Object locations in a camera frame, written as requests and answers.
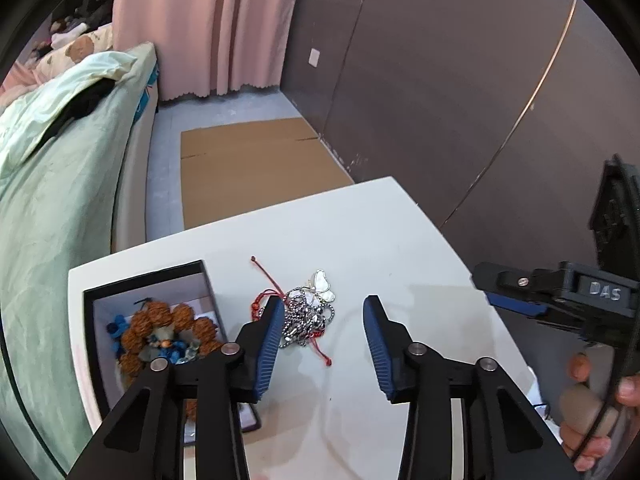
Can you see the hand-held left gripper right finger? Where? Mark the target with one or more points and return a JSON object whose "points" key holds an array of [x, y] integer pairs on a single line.
{"points": [[377, 350]]}

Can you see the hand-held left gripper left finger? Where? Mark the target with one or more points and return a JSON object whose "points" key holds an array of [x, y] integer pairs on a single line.
{"points": [[267, 350]]}

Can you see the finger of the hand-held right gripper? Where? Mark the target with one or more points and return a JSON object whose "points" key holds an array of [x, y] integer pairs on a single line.
{"points": [[520, 287]]}

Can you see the black jewelry box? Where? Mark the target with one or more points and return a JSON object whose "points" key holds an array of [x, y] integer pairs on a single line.
{"points": [[165, 287]]}

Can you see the person's right hand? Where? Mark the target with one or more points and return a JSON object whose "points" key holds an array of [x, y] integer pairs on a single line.
{"points": [[580, 410]]}

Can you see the flat brown cardboard sheet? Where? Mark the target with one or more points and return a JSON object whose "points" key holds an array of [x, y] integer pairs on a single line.
{"points": [[250, 170]]}

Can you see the green bed sheet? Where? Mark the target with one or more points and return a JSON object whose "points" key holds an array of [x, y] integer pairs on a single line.
{"points": [[55, 240]]}

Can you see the black garment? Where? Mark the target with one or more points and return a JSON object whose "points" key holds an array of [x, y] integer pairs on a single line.
{"points": [[80, 105]]}

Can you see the wide pink curtain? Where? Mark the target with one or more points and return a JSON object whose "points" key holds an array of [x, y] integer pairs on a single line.
{"points": [[210, 25]]}

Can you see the pale green duvet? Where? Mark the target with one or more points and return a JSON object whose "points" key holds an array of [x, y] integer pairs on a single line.
{"points": [[55, 95]]}

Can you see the pink pillow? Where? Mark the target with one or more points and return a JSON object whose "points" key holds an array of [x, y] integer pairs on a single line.
{"points": [[15, 77]]}

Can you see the pile of plush toys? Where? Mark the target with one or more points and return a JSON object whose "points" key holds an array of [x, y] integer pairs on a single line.
{"points": [[62, 35]]}

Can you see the white wall socket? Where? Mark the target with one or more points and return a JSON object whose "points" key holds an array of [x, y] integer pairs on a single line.
{"points": [[314, 57]]}

